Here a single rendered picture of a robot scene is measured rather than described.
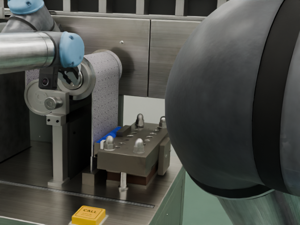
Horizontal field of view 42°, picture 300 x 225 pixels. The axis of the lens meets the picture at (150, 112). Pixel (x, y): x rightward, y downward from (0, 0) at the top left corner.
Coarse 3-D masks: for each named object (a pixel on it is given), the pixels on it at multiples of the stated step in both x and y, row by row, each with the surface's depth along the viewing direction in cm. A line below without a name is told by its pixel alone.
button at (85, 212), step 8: (80, 208) 109; (88, 208) 109; (96, 208) 109; (72, 216) 105; (80, 216) 105; (88, 216) 105; (96, 216) 105; (104, 216) 109; (80, 224) 104; (88, 224) 104; (96, 224) 104
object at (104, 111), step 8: (104, 96) 136; (112, 96) 144; (96, 104) 130; (104, 104) 137; (112, 104) 144; (96, 112) 130; (104, 112) 138; (112, 112) 145; (96, 120) 131; (104, 120) 138; (112, 120) 146; (96, 128) 132; (104, 128) 139; (112, 128) 147; (96, 136) 133
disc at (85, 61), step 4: (84, 60) 124; (88, 64) 124; (88, 68) 124; (92, 68) 123; (92, 72) 124; (92, 76) 124; (92, 80) 124; (92, 84) 125; (88, 88) 125; (92, 88) 125; (84, 92) 126; (88, 92) 126; (72, 96) 127; (76, 96) 127; (80, 96) 127; (84, 96) 126
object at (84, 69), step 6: (84, 66) 123; (84, 72) 123; (84, 78) 124; (90, 78) 124; (60, 84) 126; (84, 84) 124; (66, 90) 126; (72, 90) 126; (78, 90) 125; (84, 90) 124
